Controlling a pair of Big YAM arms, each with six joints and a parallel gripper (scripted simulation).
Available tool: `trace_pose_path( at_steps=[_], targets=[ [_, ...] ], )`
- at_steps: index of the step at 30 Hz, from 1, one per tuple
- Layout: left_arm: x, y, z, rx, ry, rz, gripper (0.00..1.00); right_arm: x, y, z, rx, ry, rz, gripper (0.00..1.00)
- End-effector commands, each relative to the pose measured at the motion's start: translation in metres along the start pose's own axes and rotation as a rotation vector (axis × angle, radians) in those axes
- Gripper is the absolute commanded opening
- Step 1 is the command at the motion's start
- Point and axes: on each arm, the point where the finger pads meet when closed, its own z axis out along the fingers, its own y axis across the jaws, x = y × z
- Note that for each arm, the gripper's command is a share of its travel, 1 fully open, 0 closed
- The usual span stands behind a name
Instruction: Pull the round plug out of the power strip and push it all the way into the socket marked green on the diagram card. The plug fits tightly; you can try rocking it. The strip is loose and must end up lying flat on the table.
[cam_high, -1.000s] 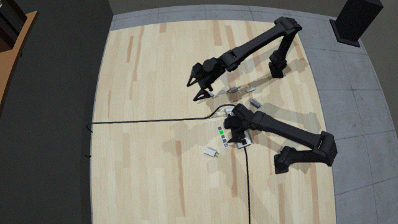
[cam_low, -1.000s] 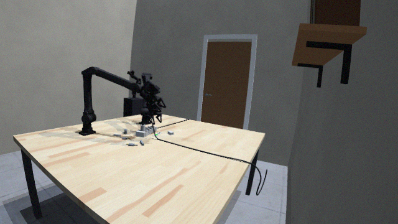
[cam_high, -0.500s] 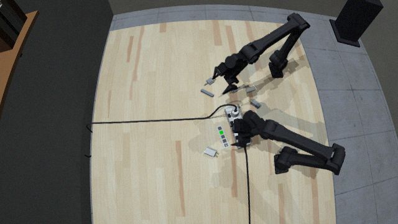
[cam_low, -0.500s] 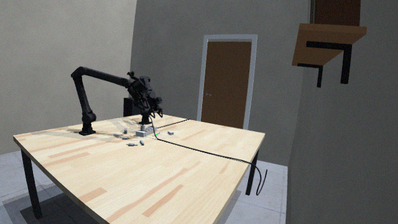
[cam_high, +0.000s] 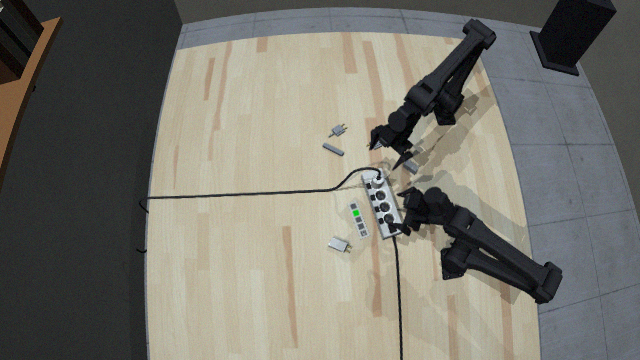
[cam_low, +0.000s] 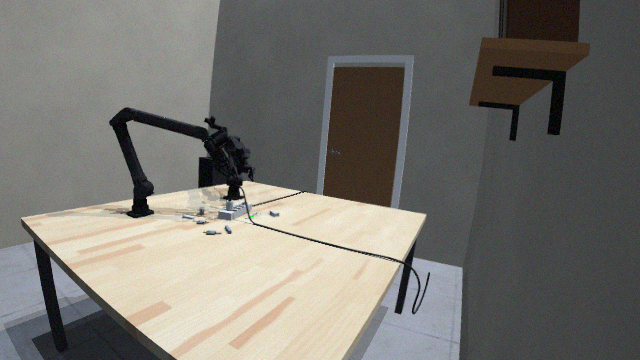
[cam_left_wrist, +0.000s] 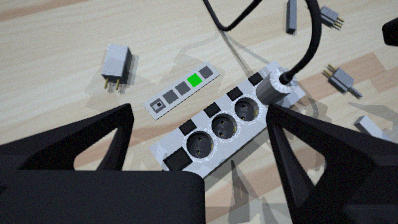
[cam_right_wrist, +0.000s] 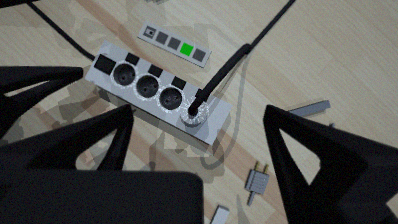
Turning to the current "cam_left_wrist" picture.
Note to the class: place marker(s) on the white flat plug with two brass pins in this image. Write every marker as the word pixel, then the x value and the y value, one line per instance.
pixel 116 64

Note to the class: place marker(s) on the light grey power strip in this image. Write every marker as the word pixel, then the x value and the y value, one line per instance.
pixel 207 139

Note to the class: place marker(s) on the white diagram card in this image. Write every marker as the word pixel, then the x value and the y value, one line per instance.
pixel 181 89

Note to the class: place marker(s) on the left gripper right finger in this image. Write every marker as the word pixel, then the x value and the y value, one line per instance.
pixel 362 170

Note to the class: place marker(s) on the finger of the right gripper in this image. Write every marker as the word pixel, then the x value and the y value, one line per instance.
pixel 390 32

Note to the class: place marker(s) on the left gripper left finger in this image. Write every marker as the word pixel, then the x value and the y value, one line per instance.
pixel 56 149

